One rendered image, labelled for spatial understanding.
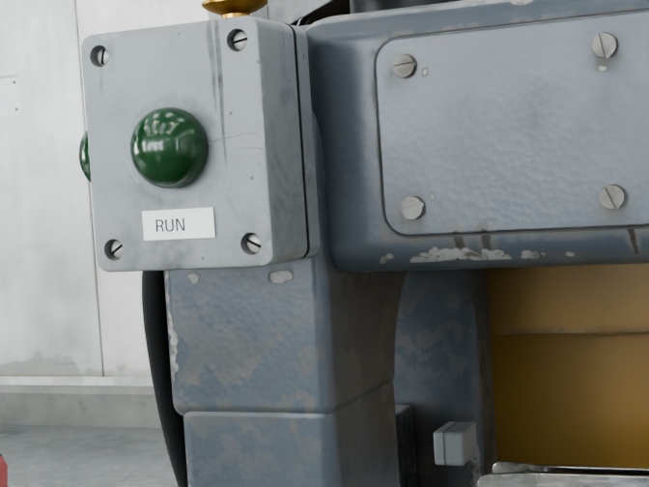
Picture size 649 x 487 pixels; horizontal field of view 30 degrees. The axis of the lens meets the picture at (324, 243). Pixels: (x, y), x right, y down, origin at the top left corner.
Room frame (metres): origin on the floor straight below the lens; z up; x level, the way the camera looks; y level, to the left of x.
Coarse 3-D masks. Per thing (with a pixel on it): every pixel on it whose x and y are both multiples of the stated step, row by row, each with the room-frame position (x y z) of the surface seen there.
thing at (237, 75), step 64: (128, 64) 0.45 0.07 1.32; (192, 64) 0.44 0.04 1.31; (256, 64) 0.43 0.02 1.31; (128, 128) 0.45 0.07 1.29; (256, 128) 0.43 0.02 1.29; (128, 192) 0.46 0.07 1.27; (192, 192) 0.44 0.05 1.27; (256, 192) 0.43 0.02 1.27; (128, 256) 0.46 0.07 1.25; (192, 256) 0.45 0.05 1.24; (256, 256) 0.44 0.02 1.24
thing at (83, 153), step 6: (84, 132) 0.48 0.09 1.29; (84, 138) 0.47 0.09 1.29; (84, 144) 0.47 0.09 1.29; (78, 150) 0.48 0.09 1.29; (84, 150) 0.47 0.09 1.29; (78, 156) 0.48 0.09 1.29; (84, 156) 0.47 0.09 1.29; (84, 162) 0.47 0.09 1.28; (84, 168) 0.47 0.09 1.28; (84, 174) 0.48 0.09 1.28; (90, 174) 0.47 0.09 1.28; (90, 180) 0.48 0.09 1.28
